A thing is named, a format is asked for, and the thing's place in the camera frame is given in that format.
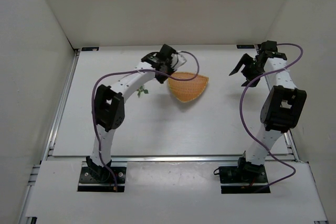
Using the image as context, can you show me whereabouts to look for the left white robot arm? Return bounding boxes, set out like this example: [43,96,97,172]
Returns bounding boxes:
[86,49,187,185]

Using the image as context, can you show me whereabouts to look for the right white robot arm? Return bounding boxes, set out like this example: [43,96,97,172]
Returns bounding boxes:
[231,51,307,181]

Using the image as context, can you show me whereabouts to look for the orange woven fruit bowl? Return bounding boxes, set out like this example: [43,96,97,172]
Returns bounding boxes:
[167,74,209,103]

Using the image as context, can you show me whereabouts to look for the fake cherries with green leaves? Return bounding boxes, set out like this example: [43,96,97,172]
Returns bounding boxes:
[136,85,149,98]

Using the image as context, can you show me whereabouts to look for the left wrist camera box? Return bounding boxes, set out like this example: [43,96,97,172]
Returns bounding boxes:
[159,44,176,60]

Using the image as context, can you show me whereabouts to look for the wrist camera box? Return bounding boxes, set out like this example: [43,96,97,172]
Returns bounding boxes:
[159,44,176,60]
[259,40,278,52]

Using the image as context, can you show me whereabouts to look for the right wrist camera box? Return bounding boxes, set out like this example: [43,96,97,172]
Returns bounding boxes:
[259,40,278,52]

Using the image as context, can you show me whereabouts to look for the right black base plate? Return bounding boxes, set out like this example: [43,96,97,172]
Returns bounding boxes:
[213,166,270,194]

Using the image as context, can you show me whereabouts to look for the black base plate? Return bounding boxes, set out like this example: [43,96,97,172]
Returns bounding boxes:
[77,163,127,193]
[213,166,270,194]

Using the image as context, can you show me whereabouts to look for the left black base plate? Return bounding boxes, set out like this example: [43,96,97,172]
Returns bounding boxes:
[77,163,127,193]

